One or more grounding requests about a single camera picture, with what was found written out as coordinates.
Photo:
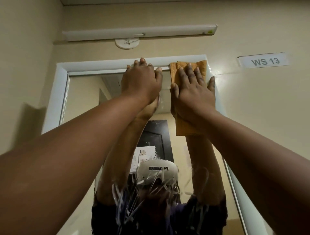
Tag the white paper wall label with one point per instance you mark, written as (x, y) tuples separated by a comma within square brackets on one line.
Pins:
[(265, 60)]

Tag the white framed wall mirror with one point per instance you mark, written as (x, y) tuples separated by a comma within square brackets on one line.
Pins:
[(80, 96)]

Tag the orange cleaning cloth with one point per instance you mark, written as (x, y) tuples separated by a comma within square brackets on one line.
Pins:
[(186, 130)]

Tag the person's right middle finger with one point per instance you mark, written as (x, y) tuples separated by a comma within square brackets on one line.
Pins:
[(190, 72)]

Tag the person's right thumb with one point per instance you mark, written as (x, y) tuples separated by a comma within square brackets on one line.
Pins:
[(174, 90)]

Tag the person's left forearm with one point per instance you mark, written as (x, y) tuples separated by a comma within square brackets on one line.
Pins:
[(72, 155)]

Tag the white tube light fixture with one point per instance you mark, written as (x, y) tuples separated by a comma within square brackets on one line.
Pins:
[(135, 32)]

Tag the person's right forearm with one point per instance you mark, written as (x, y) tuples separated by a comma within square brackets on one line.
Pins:
[(261, 167)]

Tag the person's left hand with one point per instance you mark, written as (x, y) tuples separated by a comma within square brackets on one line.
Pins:
[(140, 81)]

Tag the person's right hand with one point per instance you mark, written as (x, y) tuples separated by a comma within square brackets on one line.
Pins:
[(192, 99)]

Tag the person's right little finger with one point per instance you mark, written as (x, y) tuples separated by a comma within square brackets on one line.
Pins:
[(211, 83)]

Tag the round white ceiling rose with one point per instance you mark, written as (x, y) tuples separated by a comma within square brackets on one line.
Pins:
[(127, 43)]

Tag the person's left thumb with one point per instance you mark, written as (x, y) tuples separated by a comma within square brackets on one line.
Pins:
[(158, 73)]

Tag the person's left middle finger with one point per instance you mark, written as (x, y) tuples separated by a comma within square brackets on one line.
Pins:
[(143, 62)]

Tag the person's left little finger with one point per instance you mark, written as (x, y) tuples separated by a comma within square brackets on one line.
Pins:
[(128, 68)]

